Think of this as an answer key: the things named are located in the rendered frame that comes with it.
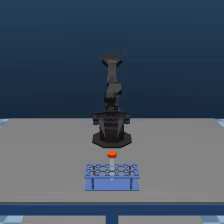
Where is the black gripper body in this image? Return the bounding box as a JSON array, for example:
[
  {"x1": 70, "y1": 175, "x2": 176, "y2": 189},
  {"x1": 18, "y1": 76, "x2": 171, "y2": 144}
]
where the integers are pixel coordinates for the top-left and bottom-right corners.
[{"x1": 92, "y1": 110, "x2": 131, "y2": 127}]

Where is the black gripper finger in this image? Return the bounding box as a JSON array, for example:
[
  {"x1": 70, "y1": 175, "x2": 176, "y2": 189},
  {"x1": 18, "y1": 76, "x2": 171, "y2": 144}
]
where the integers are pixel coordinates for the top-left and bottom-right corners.
[
  {"x1": 97, "y1": 121, "x2": 112, "y2": 138},
  {"x1": 113, "y1": 121, "x2": 127, "y2": 138}
]

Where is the centrifuge tube with orange cap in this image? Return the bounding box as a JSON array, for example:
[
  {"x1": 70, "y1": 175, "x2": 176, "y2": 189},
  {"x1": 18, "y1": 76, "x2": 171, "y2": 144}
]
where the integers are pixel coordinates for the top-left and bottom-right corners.
[{"x1": 107, "y1": 150, "x2": 118, "y2": 181}]

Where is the blue tube rack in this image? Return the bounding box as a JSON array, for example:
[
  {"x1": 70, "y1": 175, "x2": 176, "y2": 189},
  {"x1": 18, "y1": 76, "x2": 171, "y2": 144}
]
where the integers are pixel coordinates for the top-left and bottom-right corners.
[{"x1": 84, "y1": 162, "x2": 141, "y2": 192}]

